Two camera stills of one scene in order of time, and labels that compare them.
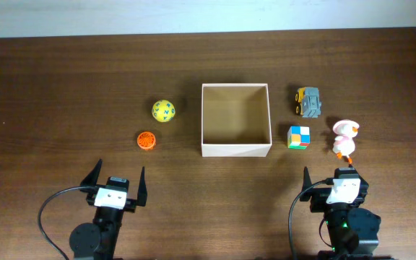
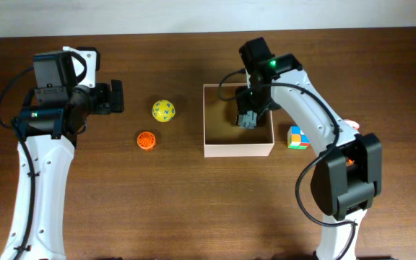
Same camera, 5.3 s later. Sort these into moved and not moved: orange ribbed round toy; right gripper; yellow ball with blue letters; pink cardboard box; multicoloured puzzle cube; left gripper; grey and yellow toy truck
Moved: grey and yellow toy truck; left gripper; right gripper
Not moved: pink cardboard box; multicoloured puzzle cube; yellow ball with blue letters; orange ribbed round toy
